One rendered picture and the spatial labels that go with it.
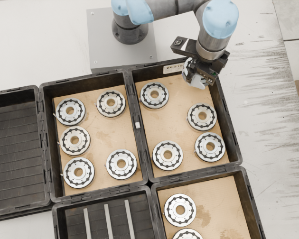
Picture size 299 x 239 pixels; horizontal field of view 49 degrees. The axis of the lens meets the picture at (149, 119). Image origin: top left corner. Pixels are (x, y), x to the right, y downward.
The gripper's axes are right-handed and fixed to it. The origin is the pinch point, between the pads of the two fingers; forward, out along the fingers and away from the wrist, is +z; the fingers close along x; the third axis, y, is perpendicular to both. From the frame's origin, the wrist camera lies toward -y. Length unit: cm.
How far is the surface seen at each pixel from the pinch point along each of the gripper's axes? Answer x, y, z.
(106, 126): -25.7, -17.7, 16.4
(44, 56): -13, -61, 30
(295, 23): 120, 24, 100
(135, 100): -14.9, -12.3, 6.5
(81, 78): -18.2, -31.8, 6.6
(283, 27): 112, 18, 100
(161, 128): -15.6, -1.0, 16.4
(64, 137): -37.4, -26.3, 13.5
